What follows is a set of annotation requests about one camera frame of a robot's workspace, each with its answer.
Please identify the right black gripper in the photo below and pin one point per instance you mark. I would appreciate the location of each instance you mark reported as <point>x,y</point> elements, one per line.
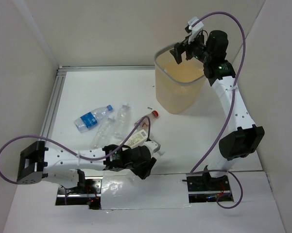
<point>180,48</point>

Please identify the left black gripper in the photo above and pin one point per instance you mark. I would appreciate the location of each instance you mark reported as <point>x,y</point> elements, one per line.
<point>143,168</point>

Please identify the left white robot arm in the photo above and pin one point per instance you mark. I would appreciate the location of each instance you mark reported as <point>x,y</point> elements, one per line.
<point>39,163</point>

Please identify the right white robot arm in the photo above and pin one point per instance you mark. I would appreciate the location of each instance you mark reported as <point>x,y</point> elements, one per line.
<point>241,135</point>

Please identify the beige mesh waste bin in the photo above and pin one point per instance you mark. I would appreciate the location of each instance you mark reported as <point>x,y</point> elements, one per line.
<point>177,86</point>

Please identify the square bottle beige label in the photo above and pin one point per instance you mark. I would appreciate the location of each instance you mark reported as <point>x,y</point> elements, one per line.
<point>137,139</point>

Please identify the white front cover panel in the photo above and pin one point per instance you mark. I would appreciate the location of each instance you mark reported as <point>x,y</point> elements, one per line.
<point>154,192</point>

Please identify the red cap dirty bottle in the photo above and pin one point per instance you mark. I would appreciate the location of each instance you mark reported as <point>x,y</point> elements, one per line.
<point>147,121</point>

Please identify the clear bottle middle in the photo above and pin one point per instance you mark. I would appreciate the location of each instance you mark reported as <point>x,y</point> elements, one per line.
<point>122,121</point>

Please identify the clear crushed bottle left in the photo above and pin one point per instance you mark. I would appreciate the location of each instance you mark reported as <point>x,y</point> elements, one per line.
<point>104,133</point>

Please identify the blue cap labelled bottle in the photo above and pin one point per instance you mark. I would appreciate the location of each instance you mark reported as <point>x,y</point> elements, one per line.
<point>91,119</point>

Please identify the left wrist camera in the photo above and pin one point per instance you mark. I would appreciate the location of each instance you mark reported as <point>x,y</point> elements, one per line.
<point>154,148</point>

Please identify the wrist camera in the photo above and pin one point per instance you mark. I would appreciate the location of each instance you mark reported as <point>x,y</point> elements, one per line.
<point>154,148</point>
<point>193,28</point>

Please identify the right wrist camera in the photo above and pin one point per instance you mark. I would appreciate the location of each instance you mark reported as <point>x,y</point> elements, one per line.
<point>193,28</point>

